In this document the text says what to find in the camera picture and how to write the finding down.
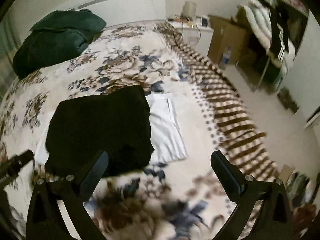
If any black lion print sweatshirt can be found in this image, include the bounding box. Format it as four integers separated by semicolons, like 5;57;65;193
45;86;154;177

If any clothes-laden chair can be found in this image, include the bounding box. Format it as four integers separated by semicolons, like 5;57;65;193
235;0;296;92

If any floral cream bed blanket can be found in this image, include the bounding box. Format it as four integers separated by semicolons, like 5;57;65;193
1;23;277;239

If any white folded t-shirt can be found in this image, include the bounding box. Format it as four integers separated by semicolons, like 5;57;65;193
35;94;188;165

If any plaid curtain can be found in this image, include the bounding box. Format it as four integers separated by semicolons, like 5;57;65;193
0;17;18;101

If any dark green pillow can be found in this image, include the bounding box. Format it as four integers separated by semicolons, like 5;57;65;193
12;9;106;80

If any plastic water bottle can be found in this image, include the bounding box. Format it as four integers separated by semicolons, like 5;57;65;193
220;47;231;69

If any brown cardboard box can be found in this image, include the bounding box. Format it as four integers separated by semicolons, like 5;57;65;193
208;15;251;64

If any white nightstand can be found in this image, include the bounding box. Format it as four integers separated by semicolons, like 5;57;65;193
169;21;214;56

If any white headboard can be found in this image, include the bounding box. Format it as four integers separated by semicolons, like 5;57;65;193
56;0;166;26

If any white table lamp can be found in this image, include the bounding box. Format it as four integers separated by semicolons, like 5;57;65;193
181;1;197;21

